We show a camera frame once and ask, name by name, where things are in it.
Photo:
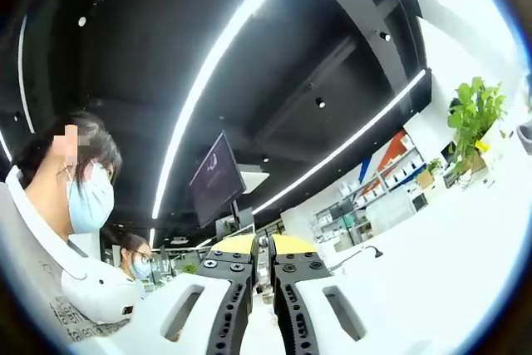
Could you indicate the brown paper bag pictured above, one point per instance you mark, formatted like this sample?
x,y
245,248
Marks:
x,y
478,162

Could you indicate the black desktop monitor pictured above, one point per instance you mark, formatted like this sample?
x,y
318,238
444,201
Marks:
x,y
449,153

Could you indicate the ceiling light strip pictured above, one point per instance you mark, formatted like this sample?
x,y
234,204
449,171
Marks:
x,y
200,80
332,154

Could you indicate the green potted plant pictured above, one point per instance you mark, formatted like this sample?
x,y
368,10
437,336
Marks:
x,y
478,114

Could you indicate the ceiling air conditioner panel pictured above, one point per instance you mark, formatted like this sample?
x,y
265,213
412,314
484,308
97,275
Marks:
x,y
255,182

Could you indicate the small potted plant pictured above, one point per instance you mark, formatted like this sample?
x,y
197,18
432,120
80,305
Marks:
x,y
434,165

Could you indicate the shelf with white bins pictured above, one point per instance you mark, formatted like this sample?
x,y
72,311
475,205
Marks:
x,y
332,222

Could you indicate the brown cardboard box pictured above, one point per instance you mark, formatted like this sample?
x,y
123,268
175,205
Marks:
x,y
425,179

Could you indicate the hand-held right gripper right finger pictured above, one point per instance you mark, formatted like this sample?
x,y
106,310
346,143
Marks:
x,y
316,313

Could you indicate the white panel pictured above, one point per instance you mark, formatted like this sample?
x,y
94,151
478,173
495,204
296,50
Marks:
x,y
390,209

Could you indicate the large black mounted monitor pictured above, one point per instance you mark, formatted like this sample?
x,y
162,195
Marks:
x,y
216,180

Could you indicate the person's head with face mask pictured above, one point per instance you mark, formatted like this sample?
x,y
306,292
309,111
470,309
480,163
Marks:
x,y
91,205

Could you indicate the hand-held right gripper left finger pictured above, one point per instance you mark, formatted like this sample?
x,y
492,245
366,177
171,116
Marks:
x,y
187,317

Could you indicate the leafy office plant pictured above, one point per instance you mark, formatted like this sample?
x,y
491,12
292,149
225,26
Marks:
x,y
190,268

